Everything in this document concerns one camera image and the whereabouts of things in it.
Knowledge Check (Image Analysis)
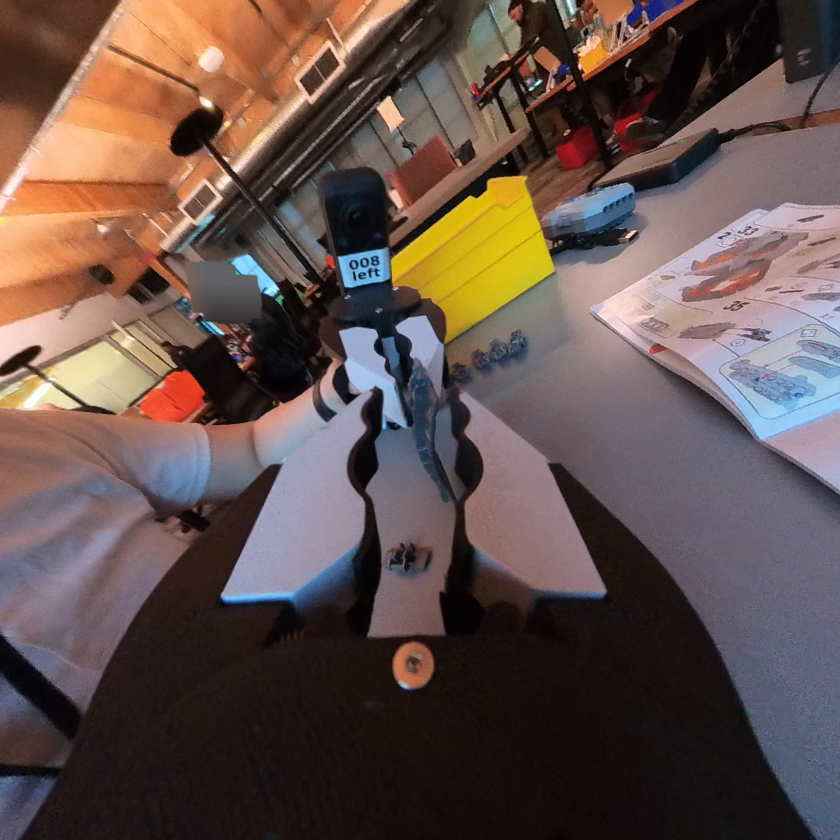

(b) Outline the yellow plastic bin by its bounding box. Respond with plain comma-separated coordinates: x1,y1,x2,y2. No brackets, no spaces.
390,176,555,345

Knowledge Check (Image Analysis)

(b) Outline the black cable with plug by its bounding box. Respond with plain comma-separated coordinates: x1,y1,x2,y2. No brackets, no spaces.
548,226,641,253

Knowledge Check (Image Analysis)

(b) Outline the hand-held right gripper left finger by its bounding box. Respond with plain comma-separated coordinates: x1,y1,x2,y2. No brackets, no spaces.
220,387,386,635

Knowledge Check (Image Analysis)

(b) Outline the row of grey track links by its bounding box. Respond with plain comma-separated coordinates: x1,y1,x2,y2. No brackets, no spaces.
449,330,529,385

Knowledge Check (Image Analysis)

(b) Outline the black adapter cable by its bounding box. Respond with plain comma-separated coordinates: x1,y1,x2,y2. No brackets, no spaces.
715,66,840,142

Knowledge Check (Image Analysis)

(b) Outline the person's left forearm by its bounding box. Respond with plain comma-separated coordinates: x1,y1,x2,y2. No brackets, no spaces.
206,390,322,503

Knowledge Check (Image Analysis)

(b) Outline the open instruction booklet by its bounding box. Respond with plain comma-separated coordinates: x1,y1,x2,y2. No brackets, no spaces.
591,203,840,496

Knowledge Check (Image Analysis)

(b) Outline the red plastic bin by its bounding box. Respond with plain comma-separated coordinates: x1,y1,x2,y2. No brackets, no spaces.
556,125,601,172

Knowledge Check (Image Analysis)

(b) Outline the black round-base pole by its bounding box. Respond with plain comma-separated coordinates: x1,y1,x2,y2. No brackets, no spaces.
0,346,116,416
171,107,316,290

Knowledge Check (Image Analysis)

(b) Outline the orange chair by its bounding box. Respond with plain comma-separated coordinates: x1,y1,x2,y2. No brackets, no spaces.
141,371,207,421

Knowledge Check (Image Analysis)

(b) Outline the blue grey toy controller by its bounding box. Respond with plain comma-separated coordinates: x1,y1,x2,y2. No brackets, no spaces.
541,182,637,240

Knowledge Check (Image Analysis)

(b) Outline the person's left hand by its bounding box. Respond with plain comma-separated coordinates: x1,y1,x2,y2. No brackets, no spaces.
328,362,363,413

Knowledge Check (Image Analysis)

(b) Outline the black strap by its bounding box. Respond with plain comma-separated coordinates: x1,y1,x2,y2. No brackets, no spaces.
0,633,83,778

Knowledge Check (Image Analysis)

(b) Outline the grey toy track chain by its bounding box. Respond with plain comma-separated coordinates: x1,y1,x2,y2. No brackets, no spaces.
400,364,460,503

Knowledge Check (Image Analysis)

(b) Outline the grey desk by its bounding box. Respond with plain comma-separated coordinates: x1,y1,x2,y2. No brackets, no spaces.
367,59,840,840

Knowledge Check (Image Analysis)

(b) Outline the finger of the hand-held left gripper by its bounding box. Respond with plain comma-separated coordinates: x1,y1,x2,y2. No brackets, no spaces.
338,327,411,429
399,317,448,396

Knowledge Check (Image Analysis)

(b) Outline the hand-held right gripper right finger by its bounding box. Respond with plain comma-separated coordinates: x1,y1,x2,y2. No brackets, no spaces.
438,387,609,634

